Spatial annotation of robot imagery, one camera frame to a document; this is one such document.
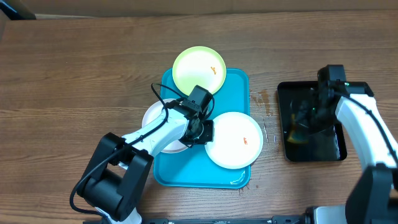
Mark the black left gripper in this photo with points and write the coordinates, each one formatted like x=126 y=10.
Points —
x=209 y=137

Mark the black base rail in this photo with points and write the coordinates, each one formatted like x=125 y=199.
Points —
x=278 y=219

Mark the white plate with stain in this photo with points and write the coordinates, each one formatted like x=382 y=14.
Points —
x=237 y=141

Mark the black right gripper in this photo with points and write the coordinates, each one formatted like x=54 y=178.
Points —
x=302 y=117

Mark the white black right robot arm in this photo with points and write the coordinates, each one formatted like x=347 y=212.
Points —
x=370 y=200

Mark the black rectangular water tray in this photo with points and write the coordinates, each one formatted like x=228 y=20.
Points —
x=328 y=145

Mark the teal plastic tray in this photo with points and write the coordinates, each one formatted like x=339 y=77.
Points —
x=192 y=167

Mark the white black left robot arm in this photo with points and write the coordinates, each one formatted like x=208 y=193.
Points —
x=116 y=174

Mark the light green plate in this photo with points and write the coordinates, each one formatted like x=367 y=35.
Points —
x=201 y=66

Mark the dark object in corner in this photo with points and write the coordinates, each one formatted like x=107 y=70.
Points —
x=16 y=10

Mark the green yellow sponge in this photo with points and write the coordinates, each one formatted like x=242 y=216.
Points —
x=298 y=132

